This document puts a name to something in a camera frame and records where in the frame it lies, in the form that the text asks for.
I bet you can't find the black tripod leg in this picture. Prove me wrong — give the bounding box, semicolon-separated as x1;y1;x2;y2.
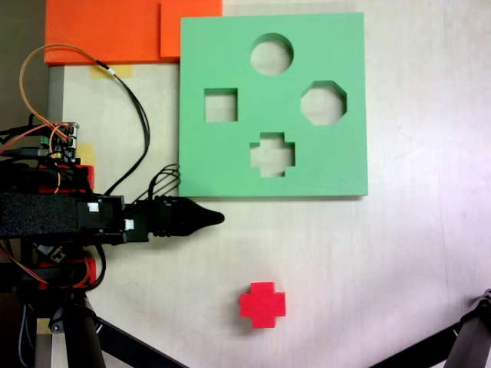
63;294;189;368
367;287;491;368

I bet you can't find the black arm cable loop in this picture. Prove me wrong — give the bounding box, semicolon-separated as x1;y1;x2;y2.
147;163;182;202

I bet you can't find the red cross columnar block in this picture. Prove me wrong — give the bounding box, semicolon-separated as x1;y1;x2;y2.
239;282;287;330

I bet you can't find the circuit board with wires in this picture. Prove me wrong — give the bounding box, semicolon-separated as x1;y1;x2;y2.
40;121;81;165

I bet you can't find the black usb cable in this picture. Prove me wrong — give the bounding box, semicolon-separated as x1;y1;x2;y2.
0;146;51;158

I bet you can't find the braided speckled cable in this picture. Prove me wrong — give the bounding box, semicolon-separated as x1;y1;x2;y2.
18;304;34;367

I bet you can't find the thin black cable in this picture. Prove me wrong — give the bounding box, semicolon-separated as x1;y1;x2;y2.
94;59;151;195

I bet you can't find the green shape sorting board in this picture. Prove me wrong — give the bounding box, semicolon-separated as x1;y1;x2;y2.
178;11;370;200

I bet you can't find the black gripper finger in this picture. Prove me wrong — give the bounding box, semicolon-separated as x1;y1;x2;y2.
153;195;226;219
153;216;226;239

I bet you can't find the thin orange wire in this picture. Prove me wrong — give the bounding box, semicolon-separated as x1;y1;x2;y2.
18;43;101;143

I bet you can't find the orange flat block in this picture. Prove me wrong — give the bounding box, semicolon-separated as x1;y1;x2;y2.
44;0;223;65

